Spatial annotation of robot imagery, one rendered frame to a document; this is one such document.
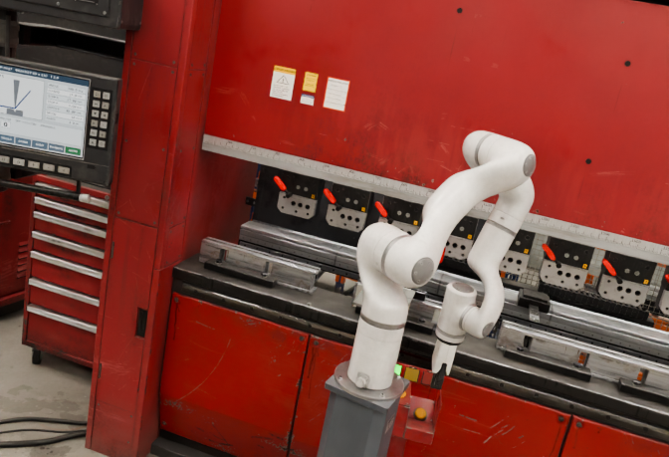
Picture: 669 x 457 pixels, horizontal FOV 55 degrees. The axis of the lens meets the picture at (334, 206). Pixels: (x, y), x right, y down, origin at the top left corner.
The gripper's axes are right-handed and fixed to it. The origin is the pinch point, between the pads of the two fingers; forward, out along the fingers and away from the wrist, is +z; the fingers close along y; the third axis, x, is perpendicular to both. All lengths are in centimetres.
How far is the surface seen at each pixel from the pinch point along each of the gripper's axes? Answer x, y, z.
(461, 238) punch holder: 3, -54, -26
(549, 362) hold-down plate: 42, -40, 8
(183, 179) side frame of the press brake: -103, -59, -24
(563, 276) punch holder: 40, -47, -23
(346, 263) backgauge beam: -37, -84, 7
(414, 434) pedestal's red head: -1.1, -9.1, 27.0
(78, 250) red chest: -160, -88, 32
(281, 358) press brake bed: -53, -46, 36
